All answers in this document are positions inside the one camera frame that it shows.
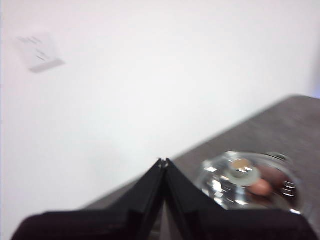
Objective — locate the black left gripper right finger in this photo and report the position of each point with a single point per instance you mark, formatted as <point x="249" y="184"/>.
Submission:
<point x="225" y="225"/>

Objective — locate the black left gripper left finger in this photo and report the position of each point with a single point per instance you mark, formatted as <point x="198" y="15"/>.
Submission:
<point x="120" y="220"/>

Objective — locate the brown egg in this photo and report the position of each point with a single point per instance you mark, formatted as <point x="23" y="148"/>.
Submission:
<point x="261" y="188"/>

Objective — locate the glass lid with green knob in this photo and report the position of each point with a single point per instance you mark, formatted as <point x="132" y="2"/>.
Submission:
<point x="243" y="172"/>

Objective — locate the white wall socket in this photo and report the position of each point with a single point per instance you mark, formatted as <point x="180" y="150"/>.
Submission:
<point x="41" y="52"/>

